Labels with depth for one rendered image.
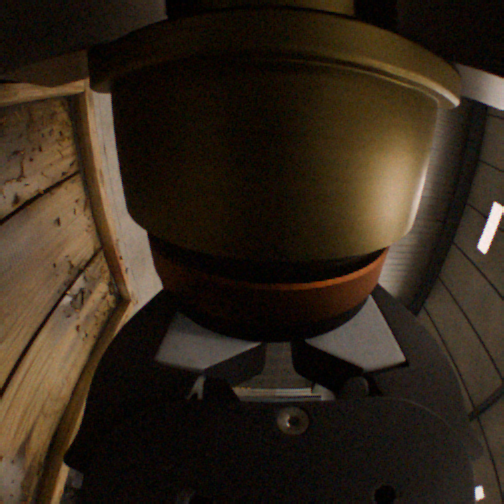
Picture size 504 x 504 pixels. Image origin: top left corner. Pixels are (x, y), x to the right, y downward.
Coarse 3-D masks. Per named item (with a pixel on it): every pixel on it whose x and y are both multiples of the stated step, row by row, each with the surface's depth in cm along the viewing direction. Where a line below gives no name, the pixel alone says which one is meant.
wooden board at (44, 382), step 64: (0, 128) 12; (0, 192) 13; (64, 192) 21; (0, 256) 14; (64, 256) 22; (0, 320) 13; (64, 320) 22; (0, 384) 12; (64, 384) 20; (0, 448) 10; (64, 448) 16
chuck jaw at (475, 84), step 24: (408, 0) 2; (432, 0) 2; (456, 0) 2; (480, 0) 1; (408, 24) 2; (432, 24) 2; (456, 24) 2; (480, 24) 2; (432, 48) 2; (456, 48) 2; (480, 48) 2; (480, 72) 2; (480, 96) 4
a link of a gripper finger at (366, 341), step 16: (368, 304) 7; (352, 320) 7; (368, 320) 7; (384, 320) 7; (320, 336) 6; (336, 336) 6; (352, 336) 6; (368, 336) 6; (384, 336) 6; (304, 352) 6; (320, 352) 6; (336, 352) 6; (352, 352) 6; (368, 352) 6; (384, 352) 6; (400, 352) 6; (304, 368) 7; (320, 368) 6; (336, 368) 6; (352, 368) 6; (368, 368) 5; (384, 368) 6; (320, 384) 7; (336, 384) 6
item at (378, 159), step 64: (192, 0) 3; (256, 0) 3; (320, 0) 3; (384, 0) 3; (128, 64) 3; (192, 64) 3; (256, 64) 3; (320, 64) 3; (384, 64) 2; (448, 64) 2; (128, 128) 4; (192, 128) 3; (256, 128) 3; (320, 128) 3; (384, 128) 3; (128, 192) 5; (192, 192) 4; (256, 192) 4; (320, 192) 4; (384, 192) 4; (192, 256) 6; (256, 256) 4; (320, 256) 4; (384, 256) 6; (192, 320) 7; (256, 320) 6; (320, 320) 6
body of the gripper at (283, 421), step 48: (144, 432) 4; (192, 432) 4; (240, 432) 4; (288, 432) 4; (336, 432) 4; (384, 432) 4; (432, 432) 3; (96, 480) 3; (144, 480) 3; (192, 480) 3; (240, 480) 3; (288, 480) 3; (336, 480) 3; (384, 480) 3; (432, 480) 3
